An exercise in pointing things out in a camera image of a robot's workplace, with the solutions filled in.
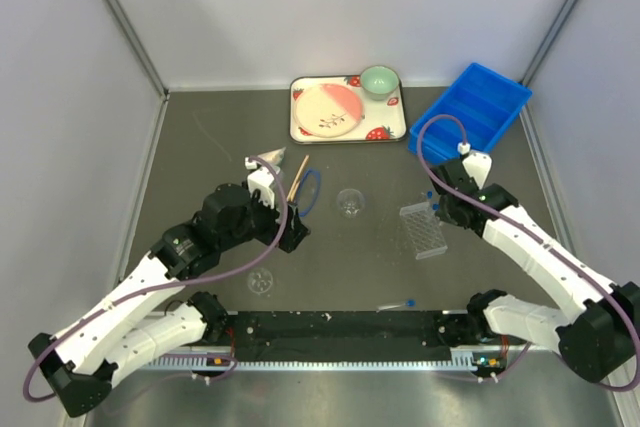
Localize clear test tube rack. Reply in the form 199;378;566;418
399;202;448;260

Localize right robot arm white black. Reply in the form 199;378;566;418
428;152;639;383

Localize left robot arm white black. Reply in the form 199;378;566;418
28;169;309;418

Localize wooden tweezers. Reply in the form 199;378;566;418
287;155;310;202

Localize clear glass flask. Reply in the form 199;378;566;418
336;188;366;219

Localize plastic bag with contents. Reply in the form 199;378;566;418
259;147;286;167

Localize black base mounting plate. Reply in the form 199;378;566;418
169;310;506;362

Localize blue plastic bin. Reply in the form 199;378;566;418
408;63;532;164

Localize pink cream plate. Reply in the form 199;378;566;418
293;83;364;139

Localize strawberry pattern tray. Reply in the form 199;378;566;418
289;75;407;144

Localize green ceramic bowl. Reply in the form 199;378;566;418
360;65;400;100

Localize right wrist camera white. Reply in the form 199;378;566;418
457;142;492;189

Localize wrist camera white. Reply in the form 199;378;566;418
457;142;492;189
244;157;282;208

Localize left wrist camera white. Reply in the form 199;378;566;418
244;157;282;208

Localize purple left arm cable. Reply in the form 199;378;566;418
22;155;291;406

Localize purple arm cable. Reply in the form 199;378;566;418
416;114;640;393
22;155;291;406

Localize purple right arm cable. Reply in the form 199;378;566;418
416;114;640;393

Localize grey slotted cable duct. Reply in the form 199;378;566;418
144;350;479;372

